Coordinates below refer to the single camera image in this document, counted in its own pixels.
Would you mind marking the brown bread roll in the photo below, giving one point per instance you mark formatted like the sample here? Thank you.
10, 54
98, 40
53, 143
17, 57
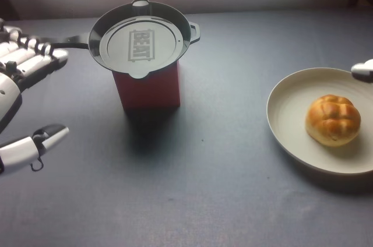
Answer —
332, 120

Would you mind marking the white round plate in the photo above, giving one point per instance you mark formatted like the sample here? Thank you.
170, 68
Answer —
288, 107

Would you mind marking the red cube block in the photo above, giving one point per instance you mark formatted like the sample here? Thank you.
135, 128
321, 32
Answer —
148, 92

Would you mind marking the black cast iron pan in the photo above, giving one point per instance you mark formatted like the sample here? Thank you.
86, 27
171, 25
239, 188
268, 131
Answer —
140, 46

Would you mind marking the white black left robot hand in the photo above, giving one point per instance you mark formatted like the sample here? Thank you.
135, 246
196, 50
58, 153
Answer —
11, 89

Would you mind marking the grey table cloth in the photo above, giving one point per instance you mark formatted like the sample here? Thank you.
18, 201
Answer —
204, 200

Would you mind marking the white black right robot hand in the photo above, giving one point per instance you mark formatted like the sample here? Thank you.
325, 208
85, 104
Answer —
362, 69

